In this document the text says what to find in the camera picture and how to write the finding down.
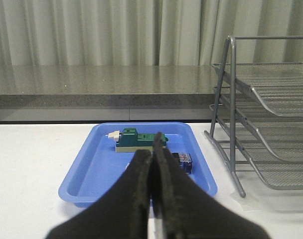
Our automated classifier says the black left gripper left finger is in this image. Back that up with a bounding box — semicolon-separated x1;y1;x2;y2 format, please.
47;150;152;239

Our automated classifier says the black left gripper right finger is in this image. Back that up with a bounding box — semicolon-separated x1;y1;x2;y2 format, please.
152;132;270;239

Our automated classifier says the red emergency stop button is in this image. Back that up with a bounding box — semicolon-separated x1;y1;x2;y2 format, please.
172;152;192;174

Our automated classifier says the silver mesh tray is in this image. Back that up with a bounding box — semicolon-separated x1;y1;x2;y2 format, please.
205;117;303;197
214;87;303;164
211;62;303;118

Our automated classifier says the blue plastic tray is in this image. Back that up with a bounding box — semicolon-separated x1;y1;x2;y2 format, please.
58;122;218;208

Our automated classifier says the green terminal block component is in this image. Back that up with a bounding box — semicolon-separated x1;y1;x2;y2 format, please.
108;127;156;153

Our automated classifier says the grey stone counter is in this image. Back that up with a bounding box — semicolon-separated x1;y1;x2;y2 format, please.
0;65;217;123

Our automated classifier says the grey metal rack frame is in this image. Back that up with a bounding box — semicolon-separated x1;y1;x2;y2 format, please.
205;36;303;197

